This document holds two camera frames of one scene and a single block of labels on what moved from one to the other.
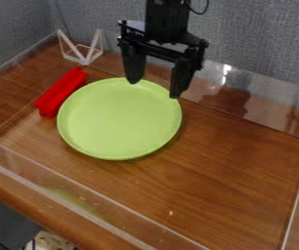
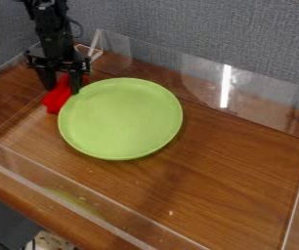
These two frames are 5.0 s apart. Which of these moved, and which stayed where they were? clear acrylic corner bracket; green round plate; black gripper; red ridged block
Moved: black gripper; red ridged block
Stayed: green round plate; clear acrylic corner bracket
